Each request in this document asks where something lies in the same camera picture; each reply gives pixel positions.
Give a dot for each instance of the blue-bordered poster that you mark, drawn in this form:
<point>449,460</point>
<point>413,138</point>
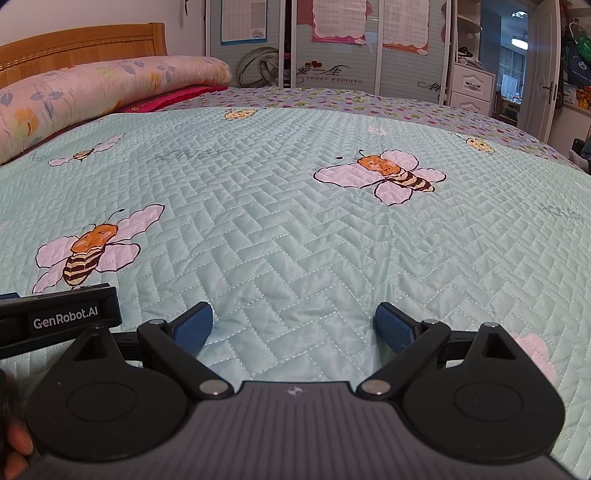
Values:
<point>244,21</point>

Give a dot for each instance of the hanging green bags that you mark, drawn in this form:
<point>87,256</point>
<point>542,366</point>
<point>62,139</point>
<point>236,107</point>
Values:
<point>577,55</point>

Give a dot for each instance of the purple floral bed sheet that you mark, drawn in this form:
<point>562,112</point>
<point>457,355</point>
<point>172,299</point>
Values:
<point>369,104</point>

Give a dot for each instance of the white door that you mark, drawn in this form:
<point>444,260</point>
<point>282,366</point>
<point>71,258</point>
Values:
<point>540,69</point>

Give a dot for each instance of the sliding-door wardrobe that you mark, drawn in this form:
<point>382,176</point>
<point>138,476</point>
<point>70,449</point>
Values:
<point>406,69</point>

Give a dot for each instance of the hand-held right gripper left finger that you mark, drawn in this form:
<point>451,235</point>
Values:
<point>196,325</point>

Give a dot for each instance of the person's left hand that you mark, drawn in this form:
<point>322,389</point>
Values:
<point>18,445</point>

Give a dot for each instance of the mint bee-print quilted bedspread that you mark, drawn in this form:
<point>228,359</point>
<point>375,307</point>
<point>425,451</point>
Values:
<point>277,230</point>

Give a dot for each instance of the red bedding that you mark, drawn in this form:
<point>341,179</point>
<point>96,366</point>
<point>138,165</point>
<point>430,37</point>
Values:
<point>175,98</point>

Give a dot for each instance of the white open shelf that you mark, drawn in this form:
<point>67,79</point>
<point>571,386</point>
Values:
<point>466,27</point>

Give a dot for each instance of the pink-bordered poster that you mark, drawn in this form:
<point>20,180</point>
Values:
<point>339,21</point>

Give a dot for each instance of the orange-bordered poster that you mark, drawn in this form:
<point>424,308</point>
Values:
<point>406,25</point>

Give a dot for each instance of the floral long pillow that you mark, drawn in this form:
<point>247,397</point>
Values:
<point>92,92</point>

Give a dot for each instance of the dark chair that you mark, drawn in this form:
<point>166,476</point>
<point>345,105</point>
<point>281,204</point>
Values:
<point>581,154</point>

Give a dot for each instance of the wooden headboard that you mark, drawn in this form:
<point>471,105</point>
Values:
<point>69,46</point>

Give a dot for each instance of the white drawer cabinet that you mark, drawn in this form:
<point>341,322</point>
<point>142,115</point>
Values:
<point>471,90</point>

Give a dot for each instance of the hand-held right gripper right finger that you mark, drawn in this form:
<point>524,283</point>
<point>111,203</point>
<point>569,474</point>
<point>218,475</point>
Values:
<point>392,325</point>

